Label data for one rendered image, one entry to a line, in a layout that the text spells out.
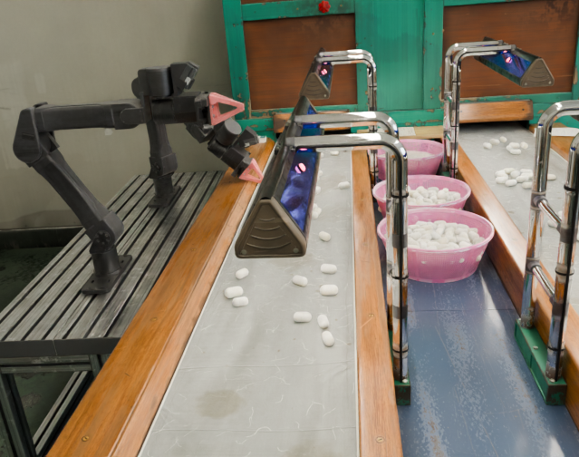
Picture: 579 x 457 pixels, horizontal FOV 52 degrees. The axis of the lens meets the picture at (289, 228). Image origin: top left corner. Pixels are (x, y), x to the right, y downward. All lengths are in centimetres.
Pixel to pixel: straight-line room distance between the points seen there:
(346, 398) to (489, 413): 24
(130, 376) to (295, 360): 27
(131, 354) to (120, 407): 14
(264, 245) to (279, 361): 40
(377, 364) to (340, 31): 162
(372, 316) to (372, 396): 22
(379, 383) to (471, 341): 32
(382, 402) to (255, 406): 19
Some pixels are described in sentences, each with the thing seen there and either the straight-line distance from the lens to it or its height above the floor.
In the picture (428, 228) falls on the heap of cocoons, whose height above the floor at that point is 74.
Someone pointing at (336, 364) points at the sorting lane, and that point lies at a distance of 101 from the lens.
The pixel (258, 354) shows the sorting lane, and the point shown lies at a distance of 105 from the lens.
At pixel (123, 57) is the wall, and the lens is 333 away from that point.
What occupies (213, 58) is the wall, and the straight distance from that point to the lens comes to 322.
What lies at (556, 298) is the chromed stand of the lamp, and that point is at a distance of 98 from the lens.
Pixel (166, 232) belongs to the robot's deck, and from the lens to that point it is 181.
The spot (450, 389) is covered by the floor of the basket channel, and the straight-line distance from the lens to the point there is 107.
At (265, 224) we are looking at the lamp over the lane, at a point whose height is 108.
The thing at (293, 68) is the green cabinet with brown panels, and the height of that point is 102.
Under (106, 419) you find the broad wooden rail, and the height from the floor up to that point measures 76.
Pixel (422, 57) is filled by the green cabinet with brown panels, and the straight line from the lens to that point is 239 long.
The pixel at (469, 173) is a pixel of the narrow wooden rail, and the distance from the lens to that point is 186.
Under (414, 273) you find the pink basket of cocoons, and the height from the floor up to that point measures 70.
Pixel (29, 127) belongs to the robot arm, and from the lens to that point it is 148.
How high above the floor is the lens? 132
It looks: 22 degrees down
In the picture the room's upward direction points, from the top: 5 degrees counter-clockwise
